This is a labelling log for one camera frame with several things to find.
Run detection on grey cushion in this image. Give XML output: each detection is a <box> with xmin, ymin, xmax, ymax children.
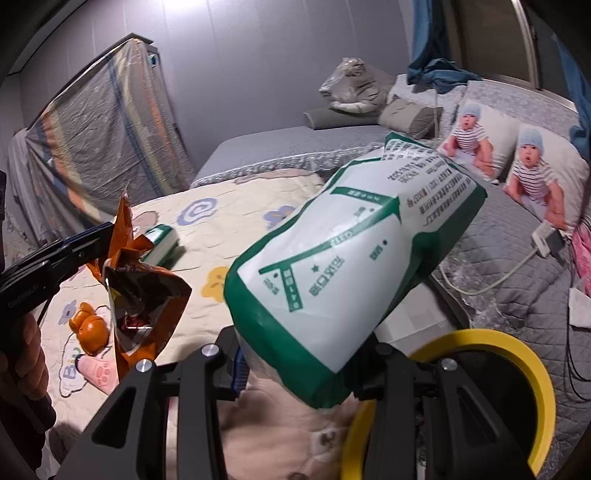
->
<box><xmin>378</xmin><ymin>98</ymin><xmax>444</xmax><ymax>139</ymax></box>

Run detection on window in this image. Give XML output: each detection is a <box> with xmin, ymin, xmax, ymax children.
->
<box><xmin>438</xmin><ymin>0</ymin><xmax>578</xmax><ymax>107</ymax></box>

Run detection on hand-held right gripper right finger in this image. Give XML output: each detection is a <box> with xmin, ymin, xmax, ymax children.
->
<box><xmin>355</xmin><ymin>337</ymin><xmax>522</xmax><ymax>480</ymax></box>

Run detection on blue curtain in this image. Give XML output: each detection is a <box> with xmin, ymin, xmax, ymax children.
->
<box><xmin>554</xmin><ymin>32</ymin><xmax>591</xmax><ymax>162</ymax></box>
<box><xmin>406</xmin><ymin>0</ymin><xmax>483</xmax><ymax>86</ymax></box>

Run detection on white power strip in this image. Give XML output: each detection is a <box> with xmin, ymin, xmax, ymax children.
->
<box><xmin>531</xmin><ymin>222</ymin><xmax>566</xmax><ymax>258</ymax></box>

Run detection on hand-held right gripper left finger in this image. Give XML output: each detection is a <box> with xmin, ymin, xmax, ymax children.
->
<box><xmin>55</xmin><ymin>325</ymin><xmax>252</xmax><ymax>480</ymax></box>

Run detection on black cables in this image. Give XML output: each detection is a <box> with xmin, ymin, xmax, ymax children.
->
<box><xmin>561</xmin><ymin>240</ymin><xmax>591</xmax><ymax>407</ymax></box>

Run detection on baby print pillow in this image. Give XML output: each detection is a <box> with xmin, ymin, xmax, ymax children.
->
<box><xmin>503</xmin><ymin>122</ymin><xmax>589</xmax><ymax>232</ymax></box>
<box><xmin>438</xmin><ymin>99</ymin><xmax>520</xmax><ymax>183</ymax></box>

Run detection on green white tissue pack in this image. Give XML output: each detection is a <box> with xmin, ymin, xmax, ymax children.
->
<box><xmin>224</xmin><ymin>131</ymin><xmax>488</xmax><ymax>409</ymax></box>

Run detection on white hanging cloth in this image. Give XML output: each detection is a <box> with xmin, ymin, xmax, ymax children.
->
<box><xmin>7</xmin><ymin>129</ymin><xmax>42</xmax><ymax>232</ymax></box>

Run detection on orange snack wrapper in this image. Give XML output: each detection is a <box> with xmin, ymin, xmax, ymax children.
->
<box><xmin>88</xmin><ymin>191</ymin><xmax>192</xmax><ymax>381</ymax></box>

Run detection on yellow round bin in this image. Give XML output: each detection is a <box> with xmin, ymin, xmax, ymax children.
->
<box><xmin>342</xmin><ymin>329</ymin><xmax>557</xmax><ymax>480</ymax></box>

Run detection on white power cord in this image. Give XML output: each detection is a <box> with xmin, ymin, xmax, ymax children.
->
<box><xmin>436</xmin><ymin>249</ymin><xmax>539</xmax><ymax>296</ymax></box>

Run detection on white adapter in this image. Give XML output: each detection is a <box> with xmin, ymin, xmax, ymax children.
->
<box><xmin>568</xmin><ymin>287</ymin><xmax>591</xmax><ymax>329</ymax></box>

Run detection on green white toothpaste box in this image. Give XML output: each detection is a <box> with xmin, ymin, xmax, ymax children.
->
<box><xmin>139</xmin><ymin>224</ymin><xmax>180</xmax><ymax>268</ymax></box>

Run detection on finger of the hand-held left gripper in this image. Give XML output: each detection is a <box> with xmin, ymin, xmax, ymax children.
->
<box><xmin>37</xmin><ymin>240</ymin><xmax>112</xmax><ymax>285</ymax></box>
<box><xmin>21</xmin><ymin>222</ymin><xmax>116</xmax><ymax>265</ymax></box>

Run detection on orange bear toy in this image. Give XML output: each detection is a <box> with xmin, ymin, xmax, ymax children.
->
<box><xmin>69</xmin><ymin>302</ymin><xmax>112</xmax><ymax>355</ymax></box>

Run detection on pink tube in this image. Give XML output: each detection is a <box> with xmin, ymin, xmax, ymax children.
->
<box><xmin>76</xmin><ymin>354</ymin><xmax>122</xmax><ymax>397</ymax></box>

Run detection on striped cloth covered wardrobe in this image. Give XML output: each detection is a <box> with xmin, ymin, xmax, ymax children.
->
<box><xmin>25</xmin><ymin>33</ymin><xmax>199</xmax><ymax>232</ymax></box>

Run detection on grey bolster pillow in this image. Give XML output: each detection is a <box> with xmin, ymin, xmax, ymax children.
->
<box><xmin>303</xmin><ymin>108</ymin><xmax>384</xmax><ymax>131</ymax></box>

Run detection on person's left hand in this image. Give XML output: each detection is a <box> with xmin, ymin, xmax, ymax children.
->
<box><xmin>0</xmin><ymin>314</ymin><xmax>55</xmax><ymax>416</ymax></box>

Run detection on pink cloth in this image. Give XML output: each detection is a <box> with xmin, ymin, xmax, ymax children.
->
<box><xmin>570</xmin><ymin>226</ymin><xmax>591</xmax><ymax>296</ymax></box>

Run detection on plastic wrapped tiger plush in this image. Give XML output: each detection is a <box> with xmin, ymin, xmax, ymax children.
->
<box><xmin>318</xmin><ymin>58</ymin><xmax>393</xmax><ymax>114</ymax></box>

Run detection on grey quilted sofa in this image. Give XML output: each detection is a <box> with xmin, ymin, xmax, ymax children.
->
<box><xmin>191</xmin><ymin>74</ymin><xmax>591</xmax><ymax>467</ymax></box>

